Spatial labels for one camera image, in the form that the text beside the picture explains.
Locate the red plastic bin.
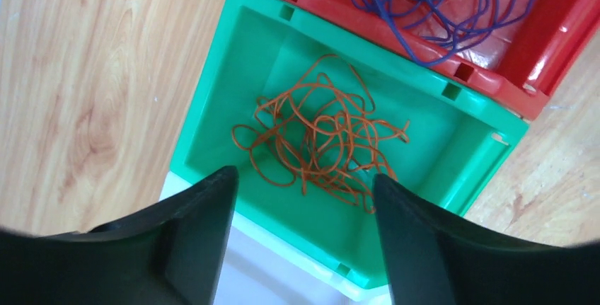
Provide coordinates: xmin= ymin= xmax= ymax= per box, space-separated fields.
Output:
xmin=284 ymin=0 xmax=599 ymax=120

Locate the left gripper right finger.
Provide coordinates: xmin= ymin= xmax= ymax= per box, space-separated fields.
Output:
xmin=373 ymin=173 xmax=599 ymax=304

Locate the white plastic bin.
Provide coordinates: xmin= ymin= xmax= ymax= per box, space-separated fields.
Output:
xmin=159 ymin=171 xmax=392 ymax=305

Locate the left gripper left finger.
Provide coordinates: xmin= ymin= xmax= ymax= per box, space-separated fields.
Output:
xmin=1 ymin=166 xmax=238 ymax=304

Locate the orange thin cable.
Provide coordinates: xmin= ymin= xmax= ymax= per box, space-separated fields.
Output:
xmin=231 ymin=54 xmax=411 ymax=214

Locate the green plastic bin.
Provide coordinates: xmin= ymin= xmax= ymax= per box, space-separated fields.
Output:
xmin=171 ymin=0 xmax=528 ymax=296

